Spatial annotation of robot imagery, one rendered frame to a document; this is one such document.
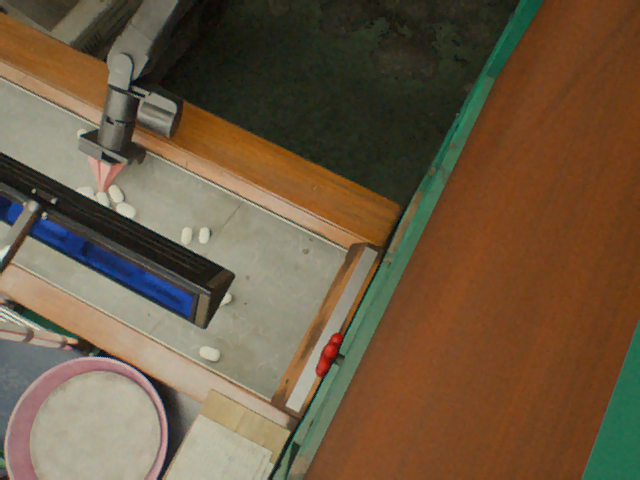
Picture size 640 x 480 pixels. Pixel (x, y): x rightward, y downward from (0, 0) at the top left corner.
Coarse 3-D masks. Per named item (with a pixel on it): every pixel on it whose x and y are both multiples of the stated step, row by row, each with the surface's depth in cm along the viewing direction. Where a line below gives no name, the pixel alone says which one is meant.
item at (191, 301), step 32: (0, 160) 74; (0, 192) 70; (64, 192) 73; (64, 224) 69; (96, 224) 69; (128, 224) 72; (96, 256) 70; (128, 256) 68; (160, 256) 68; (192, 256) 72; (128, 288) 72; (160, 288) 69; (192, 288) 67; (224, 288) 71; (192, 320) 70
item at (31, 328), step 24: (24, 216) 67; (48, 216) 69; (24, 240) 67; (0, 264) 66; (0, 312) 91; (24, 312) 104; (0, 336) 72; (24, 336) 78; (48, 336) 85; (72, 336) 104
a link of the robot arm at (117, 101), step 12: (108, 84) 97; (108, 96) 96; (120, 96) 95; (132, 96) 96; (144, 96) 97; (108, 108) 97; (120, 108) 96; (132, 108) 97; (120, 120) 98; (132, 120) 99
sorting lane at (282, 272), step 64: (0, 128) 111; (64, 128) 111; (128, 192) 108; (192, 192) 108; (64, 256) 105; (256, 256) 106; (320, 256) 106; (128, 320) 102; (256, 320) 103; (256, 384) 100
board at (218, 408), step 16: (208, 400) 95; (224, 400) 95; (208, 416) 95; (224, 416) 95; (240, 416) 95; (256, 416) 95; (240, 432) 94; (256, 432) 94; (272, 432) 94; (288, 432) 94; (272, 448) 94
